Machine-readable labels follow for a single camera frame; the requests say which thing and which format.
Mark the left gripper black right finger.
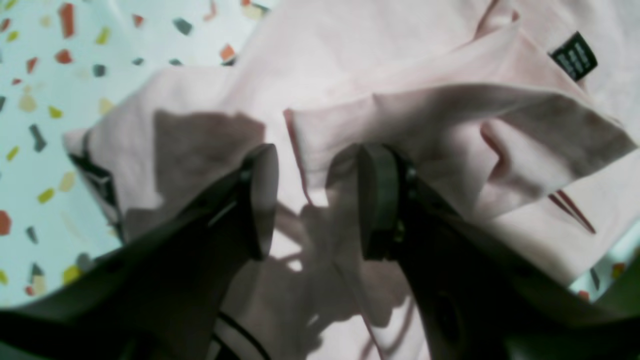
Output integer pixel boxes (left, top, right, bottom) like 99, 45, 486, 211
356, 143, 640, 360

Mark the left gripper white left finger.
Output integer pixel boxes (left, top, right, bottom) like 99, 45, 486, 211
1, 144, 279, 360

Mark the pink T-shirt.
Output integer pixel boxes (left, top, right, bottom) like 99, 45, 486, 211
64, 0, 639, 360

